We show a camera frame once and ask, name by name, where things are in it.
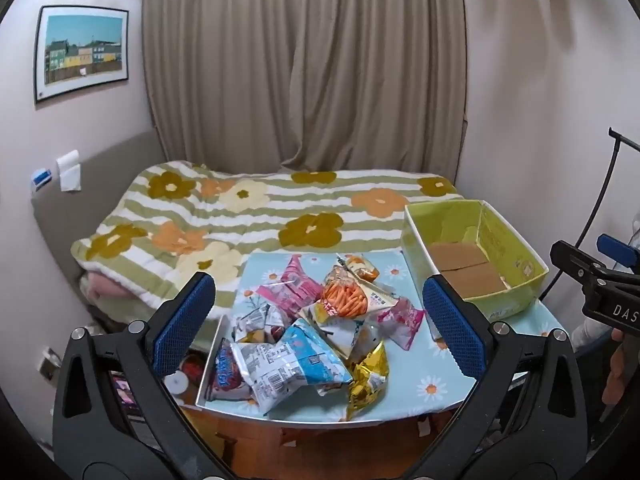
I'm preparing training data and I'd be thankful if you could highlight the clear packet of orange sticks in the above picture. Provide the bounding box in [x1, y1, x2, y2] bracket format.
[312, 265, 401, 321]

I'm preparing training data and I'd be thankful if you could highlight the red blue snack packet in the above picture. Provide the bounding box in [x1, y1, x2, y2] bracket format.
[206, 337, 256, 403]

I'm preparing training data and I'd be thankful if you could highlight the blue white wall item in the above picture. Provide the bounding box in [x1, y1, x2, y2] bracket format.
[31, 167, 54, 194]

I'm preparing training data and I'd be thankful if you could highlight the gold foil snack packet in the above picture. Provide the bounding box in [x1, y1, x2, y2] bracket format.
[345, 340, 391, 423]

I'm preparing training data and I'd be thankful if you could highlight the person's right hand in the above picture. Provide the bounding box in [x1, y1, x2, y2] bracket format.
[601, 341, 629, 407]

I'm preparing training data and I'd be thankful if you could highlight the white paper on wall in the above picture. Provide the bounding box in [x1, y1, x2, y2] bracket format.
[56, 150, 82, 192]

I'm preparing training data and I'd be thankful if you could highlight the green cardboard box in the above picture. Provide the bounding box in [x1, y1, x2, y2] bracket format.
[402, 199, 551, 323]

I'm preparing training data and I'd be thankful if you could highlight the beige curtain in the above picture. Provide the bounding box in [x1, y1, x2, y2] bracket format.
[141, 0, 469, 186]

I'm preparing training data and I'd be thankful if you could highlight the pink bedding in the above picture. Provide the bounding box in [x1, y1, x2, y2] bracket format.
[80, 272, 142, 307]

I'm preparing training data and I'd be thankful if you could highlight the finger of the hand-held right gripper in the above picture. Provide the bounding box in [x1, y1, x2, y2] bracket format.
[596, 233, 640, 270]
[550, 240, 610, 287]

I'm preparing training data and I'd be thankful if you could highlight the white round disc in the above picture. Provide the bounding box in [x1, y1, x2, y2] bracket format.
[165, 372, 191, 396]

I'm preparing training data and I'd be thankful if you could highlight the small orange white snack packet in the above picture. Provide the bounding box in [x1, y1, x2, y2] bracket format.
[336, 254, 381, 283]

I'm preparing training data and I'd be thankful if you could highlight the wall outlet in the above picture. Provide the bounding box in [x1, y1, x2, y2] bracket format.
[40, 347, 64, 382]

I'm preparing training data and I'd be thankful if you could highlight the silver brown snack packet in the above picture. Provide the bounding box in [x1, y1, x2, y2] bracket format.
[231, 304, 288, 346]

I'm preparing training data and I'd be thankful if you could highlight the daisy print table cover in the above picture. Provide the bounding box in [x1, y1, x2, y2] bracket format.
[195, 250, 568, 422]

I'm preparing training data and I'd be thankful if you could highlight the grey padded headboard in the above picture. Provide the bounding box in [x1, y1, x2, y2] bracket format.
[30, 130, 171, 313]

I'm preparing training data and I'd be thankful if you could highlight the framed picture of houses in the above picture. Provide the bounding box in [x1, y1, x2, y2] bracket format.
[32, 5, 130, 105]

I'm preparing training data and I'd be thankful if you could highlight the red round object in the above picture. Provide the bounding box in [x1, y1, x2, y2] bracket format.
[180, 354, 207, 386]

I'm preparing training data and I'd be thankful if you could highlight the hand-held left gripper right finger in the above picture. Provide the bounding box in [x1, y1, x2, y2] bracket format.
[422, 274, 588, 480]

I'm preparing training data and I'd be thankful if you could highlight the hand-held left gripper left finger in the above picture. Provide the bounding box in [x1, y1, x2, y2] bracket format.
[52, 271, 236, 480]

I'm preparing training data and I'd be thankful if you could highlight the blue white snack packet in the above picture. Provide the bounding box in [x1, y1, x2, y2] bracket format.
[232, 319, 353, 416]

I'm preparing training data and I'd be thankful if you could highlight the black cable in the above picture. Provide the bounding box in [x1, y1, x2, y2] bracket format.
[545, 127, 640, 302]

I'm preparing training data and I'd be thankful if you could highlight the floral striped blanket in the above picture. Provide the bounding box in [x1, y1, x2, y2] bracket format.
[70, 160, 461, 312]

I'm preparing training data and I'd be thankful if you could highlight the pink white strawberry snack packet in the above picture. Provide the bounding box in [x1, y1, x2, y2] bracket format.
[370, 297, 426, 351]

